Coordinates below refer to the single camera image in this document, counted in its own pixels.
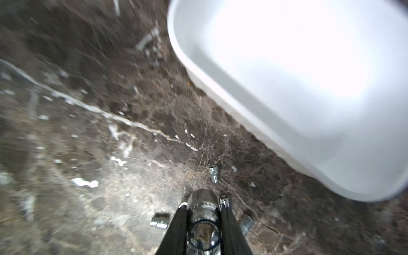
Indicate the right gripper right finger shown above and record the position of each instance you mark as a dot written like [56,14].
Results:
[233,241]

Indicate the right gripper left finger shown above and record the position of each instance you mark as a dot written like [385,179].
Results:
[174,241]

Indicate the large chrome socket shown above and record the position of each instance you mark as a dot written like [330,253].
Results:
[204,233]

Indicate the chrome socket lying right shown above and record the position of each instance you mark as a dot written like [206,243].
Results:
[246,224]

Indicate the chrome socket lying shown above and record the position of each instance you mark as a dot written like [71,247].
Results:
[246,224]
[160,220]

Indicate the chrome socket lying left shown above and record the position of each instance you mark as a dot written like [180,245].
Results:
[160,220]

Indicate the small chrome socket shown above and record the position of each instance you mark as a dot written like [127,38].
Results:
[214,172]

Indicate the white plastic storage box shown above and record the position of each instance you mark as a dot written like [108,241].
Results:
[324,84]

